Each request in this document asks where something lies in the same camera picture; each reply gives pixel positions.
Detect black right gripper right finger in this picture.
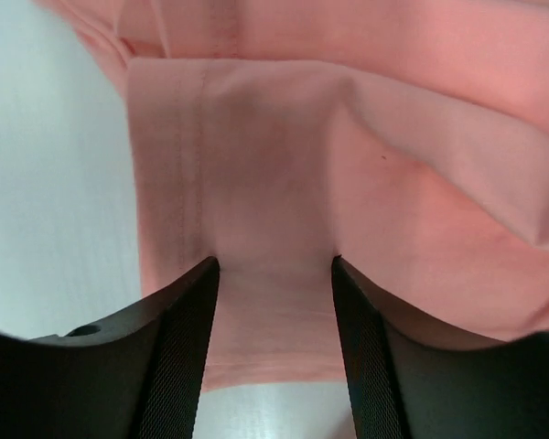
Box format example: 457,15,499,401
331,257,549,438

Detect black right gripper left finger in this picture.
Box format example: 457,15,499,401
0,257,220,438

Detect pink t shirt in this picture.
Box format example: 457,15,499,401
47,1,549,390

